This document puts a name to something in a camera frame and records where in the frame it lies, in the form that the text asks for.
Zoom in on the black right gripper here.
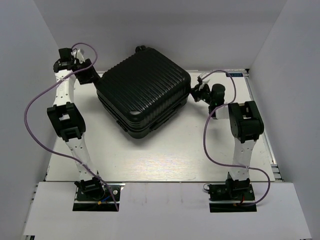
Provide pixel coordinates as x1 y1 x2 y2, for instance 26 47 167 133
187 82 214 106

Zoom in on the black suitcase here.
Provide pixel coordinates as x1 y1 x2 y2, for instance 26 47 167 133
94 45 191 139

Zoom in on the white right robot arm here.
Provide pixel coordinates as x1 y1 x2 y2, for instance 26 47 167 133
190 83 264 200

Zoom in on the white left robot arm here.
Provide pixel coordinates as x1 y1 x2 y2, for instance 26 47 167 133
47 48 106 200

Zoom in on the blue label sticker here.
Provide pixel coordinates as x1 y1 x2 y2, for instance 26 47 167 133
229 72 244 78

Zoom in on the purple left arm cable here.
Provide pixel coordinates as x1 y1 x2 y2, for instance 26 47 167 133
23 42 120 212

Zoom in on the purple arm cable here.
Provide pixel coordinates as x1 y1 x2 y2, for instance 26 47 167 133
23 42 120 212
197 70 271 206

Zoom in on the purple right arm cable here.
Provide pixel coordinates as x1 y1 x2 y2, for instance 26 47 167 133
197 70 271 206

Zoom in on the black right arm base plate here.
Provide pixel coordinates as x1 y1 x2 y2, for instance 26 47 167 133
203 183 257 213

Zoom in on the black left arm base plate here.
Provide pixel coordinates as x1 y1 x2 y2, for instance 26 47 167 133
72 183 125 212

